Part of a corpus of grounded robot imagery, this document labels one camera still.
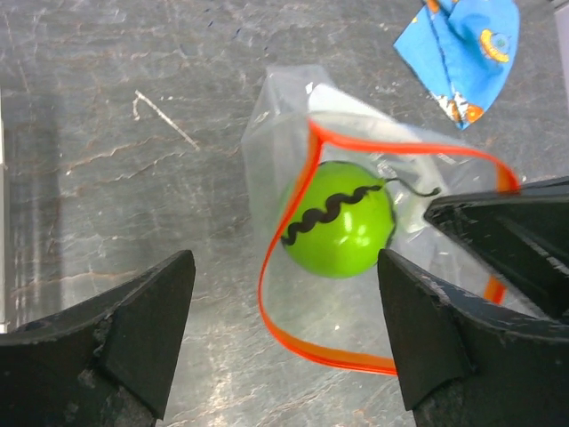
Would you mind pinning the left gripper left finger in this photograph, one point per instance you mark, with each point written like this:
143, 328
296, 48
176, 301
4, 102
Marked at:
107, 361

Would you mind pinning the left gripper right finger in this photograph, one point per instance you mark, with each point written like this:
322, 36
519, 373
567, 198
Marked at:
464, 361

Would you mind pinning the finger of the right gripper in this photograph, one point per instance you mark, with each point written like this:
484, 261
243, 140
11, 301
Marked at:
520, 235

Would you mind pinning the green watermelon toy ball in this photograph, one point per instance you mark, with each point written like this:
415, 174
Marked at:
344, 219

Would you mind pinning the clear zip bag orange zipper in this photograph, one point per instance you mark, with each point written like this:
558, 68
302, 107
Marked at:
302, 119

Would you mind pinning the blue patterned cloth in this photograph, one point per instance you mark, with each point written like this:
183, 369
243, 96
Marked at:
462, 52

